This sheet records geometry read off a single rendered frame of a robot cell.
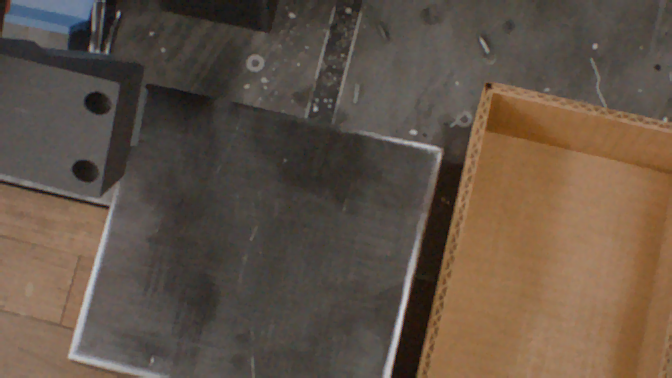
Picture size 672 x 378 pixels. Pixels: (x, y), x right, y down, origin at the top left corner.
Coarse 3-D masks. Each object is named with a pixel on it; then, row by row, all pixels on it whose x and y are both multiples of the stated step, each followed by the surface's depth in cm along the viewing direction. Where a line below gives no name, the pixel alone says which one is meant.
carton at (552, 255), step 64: (512, 128) 72; (576, 128) 69; (640, 128) 67; (512, 192) 72; (576, 192) 72; (640, 192) 72; (448, 256) 65; (512, 256) 71; (576, 256) 71; (640, 256) 71; (448, 320) 70; (512, 320) 70; (576, 320) 70; (640, 320) 70
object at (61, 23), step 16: (16, 0) 67; (32, 0) 67; (48, 0) 67; (64, 0) 67; (80, 0) 67; (16, 16) 64; (32, 16) 64; (48, 16) 65; (64, 16) 66; (80, 16) 66; (64, 32) 63
